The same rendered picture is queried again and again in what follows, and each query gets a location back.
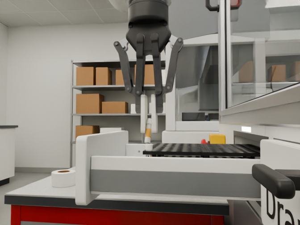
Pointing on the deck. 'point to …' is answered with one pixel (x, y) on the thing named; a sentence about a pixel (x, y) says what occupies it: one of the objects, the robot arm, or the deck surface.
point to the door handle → (211, 6)
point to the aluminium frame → (250, 114)
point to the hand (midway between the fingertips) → (149, 114)
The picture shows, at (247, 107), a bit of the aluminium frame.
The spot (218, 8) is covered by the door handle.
